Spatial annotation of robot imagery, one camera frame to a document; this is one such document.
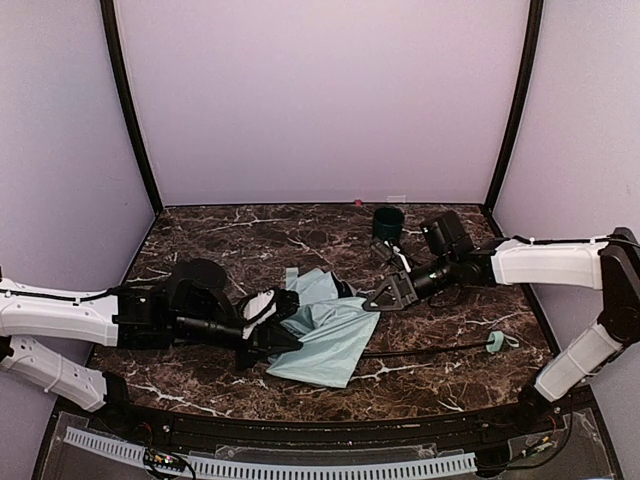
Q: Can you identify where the black cylindrical cup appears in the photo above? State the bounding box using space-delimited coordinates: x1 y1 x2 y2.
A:
371 206 405 246

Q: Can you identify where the mint green folding umbrella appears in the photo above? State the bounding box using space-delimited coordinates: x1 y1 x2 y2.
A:
264 267 521 390

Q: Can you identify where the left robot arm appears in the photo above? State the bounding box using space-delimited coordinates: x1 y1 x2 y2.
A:
1 258 303 412

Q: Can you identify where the right black frame post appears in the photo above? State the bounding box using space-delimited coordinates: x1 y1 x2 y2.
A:
483 0 544 213

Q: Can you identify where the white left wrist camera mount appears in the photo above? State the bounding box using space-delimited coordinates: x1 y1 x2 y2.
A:
237 289 277 340

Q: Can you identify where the grey slotted cable duct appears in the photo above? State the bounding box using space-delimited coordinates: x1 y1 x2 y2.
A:
63 427 477 479

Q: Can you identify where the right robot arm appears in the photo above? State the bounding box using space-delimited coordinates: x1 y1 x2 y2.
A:
363 211 639 410

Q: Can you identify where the black curved front rail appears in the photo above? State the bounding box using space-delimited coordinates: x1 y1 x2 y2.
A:
90 403 565 451

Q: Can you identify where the black frame post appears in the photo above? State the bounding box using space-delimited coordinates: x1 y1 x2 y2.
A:
99 0 164 216
483 0 544 213

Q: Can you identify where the left black frame post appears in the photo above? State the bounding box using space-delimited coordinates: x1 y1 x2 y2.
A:
99 0 164 216

